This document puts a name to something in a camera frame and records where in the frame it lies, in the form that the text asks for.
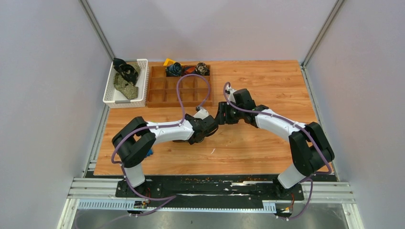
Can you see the rolled orange striped tie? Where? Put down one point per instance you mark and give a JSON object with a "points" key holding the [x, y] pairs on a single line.
{"points": [[188, 69]]}

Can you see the rolled brown floral tie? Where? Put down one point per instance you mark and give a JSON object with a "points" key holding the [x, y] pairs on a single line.
{"points": [[202, 69]]}

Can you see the dark patterned necktie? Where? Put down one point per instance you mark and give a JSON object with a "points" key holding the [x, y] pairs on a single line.
{"points": [[181, 141]]}

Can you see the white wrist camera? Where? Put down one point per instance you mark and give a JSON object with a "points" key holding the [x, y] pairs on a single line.
{"points": [[229, 95], [201, 113]]}

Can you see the aluminium frame rail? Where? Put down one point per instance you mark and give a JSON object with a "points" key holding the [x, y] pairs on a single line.
{"points": [[97, 28]]}

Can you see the olive green tie in basket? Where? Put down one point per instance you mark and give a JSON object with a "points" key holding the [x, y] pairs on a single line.
{"points": [[129, 90]]}

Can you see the black patterned tie in basket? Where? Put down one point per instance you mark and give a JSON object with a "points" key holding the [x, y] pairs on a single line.
{"points": [[128, 72]]}

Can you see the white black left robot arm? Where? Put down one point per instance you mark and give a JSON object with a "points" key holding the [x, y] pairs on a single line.
{"points": [[136, 139]]}

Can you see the white plastic basket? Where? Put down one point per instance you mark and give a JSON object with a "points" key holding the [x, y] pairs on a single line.
{"points": [[115, 99]]}

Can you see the yellow object behind tray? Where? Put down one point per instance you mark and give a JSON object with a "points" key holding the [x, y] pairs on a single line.
{"points": [[168, 62]]}

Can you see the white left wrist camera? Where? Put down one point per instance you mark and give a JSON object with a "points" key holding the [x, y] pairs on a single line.
{"points": [[201, 113]]}

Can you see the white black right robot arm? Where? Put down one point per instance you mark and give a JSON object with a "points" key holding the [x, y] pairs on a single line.
{"points": [[310, 148]]}

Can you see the rolled dark blue tie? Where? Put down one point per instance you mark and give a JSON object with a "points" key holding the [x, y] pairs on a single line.
{"points": [[174, 70]]}

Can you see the wooden compartment tray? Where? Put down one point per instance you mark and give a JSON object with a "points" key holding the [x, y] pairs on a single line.
{"points": [[163, 89]]}

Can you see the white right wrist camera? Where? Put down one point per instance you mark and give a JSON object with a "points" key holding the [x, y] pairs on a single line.
{"points": [[229, 95]]}

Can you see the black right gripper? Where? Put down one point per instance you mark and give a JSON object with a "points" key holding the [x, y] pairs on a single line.
{"points": [[223, 117]]}

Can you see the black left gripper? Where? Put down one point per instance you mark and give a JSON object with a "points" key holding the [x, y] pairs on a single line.
{"points": [[187, 115]]}

